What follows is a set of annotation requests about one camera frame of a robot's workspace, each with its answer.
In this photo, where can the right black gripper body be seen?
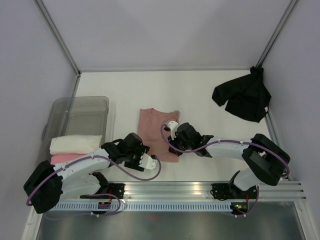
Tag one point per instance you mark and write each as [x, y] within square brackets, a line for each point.
[179, 143]

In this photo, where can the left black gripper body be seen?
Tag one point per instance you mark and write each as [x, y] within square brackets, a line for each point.
[133, 158]

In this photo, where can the dusty pink t-shirt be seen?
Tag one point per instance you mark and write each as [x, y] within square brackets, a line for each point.
[149, 130]

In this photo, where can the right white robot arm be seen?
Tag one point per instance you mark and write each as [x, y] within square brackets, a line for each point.
[266, 162]

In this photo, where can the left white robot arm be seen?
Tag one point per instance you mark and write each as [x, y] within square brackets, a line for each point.
[51, 183]

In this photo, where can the rolled white t-shirt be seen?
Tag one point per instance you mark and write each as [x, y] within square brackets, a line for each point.
[74, 144]

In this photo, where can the clear plastic bin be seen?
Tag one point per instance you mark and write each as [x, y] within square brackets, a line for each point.
[84, 115]

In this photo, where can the black t-shirt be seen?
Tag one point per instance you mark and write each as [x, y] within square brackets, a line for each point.
[245, 97]

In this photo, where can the rolled bright pink t-shirt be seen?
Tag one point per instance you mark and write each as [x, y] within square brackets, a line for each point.
[62, 158]

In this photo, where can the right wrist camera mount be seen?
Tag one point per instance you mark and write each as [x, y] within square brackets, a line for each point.
[173, 127]

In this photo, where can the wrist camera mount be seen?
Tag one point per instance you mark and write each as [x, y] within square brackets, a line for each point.
[173, 127]
[148, 162]

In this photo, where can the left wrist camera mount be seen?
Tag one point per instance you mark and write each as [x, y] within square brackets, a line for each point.
[148, 162]

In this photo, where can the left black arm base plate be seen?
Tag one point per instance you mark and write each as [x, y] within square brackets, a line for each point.
[116, 189]

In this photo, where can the white slotted cable duct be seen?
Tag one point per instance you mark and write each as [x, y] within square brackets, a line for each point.
[139, 206]

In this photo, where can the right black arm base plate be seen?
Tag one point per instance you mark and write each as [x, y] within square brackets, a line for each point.
[225, 191]

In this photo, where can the aluminium frame rail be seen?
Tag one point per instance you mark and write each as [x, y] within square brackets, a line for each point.
[200, 191]

